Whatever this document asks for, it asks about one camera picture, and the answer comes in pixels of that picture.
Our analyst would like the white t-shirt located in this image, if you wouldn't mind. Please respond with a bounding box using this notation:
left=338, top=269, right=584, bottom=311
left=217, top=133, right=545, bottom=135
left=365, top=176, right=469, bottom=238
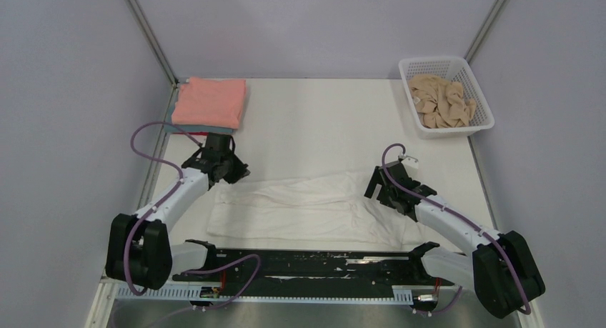
left=207, top=172, right=427, bottom=248

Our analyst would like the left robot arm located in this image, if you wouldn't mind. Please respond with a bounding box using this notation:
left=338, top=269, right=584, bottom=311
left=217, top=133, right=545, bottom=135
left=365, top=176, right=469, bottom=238
left=105, top=133, right=250, bottom=296

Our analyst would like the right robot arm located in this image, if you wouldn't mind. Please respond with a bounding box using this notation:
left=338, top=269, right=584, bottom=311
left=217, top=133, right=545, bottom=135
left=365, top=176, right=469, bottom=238
left=364, top=161, right=546, bottom=319

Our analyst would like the folded red t-shirt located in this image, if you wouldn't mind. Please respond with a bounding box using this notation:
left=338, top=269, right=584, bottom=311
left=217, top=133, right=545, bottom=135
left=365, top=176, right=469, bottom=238
left=173, top=131, right=208, bottom=136

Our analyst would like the folded pink t-shirt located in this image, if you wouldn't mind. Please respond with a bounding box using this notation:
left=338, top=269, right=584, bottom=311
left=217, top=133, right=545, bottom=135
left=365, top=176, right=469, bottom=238
left=171, top=77, right=247, bottom=129

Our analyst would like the beige crumpled t-shirt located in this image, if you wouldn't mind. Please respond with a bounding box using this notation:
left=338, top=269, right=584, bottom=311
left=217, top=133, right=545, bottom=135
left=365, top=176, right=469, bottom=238
left=408, top=74, right=477, bottom=129

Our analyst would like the white plastic basket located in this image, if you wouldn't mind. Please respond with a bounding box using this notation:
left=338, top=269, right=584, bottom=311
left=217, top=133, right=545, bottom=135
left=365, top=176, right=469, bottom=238
left=398, top=56, right=495, bottom=139

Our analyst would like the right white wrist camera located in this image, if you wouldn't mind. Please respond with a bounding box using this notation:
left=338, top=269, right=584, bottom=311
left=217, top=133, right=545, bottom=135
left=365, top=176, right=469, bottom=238
left=400, top=156, right=419, bottom=171

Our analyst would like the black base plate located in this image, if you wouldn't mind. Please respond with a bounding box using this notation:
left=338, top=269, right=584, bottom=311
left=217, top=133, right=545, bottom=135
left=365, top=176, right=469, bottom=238
left=172, top=249, right=450, bottom=299

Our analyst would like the white slotted cable duct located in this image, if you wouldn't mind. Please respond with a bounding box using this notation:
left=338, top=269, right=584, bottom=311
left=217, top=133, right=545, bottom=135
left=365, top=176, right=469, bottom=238
left=116, top=283, right=414, bottom=305

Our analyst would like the left aluminium corner post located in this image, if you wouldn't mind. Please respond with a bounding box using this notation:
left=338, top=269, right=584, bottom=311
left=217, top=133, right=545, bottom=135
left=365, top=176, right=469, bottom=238
left=125, top=0, right=178, bottom=88

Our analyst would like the aluminium corner post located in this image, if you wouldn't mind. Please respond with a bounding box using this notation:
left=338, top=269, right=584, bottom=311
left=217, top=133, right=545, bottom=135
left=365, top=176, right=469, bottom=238
left=125, top=0, right=178, bottom=88
left=464, top=0, right=509, bottom=64

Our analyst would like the right aluminium corner post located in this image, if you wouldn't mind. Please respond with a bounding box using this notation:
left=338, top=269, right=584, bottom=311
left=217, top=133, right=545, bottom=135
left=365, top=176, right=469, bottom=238
left=464, top=0, right=509, bottom=64

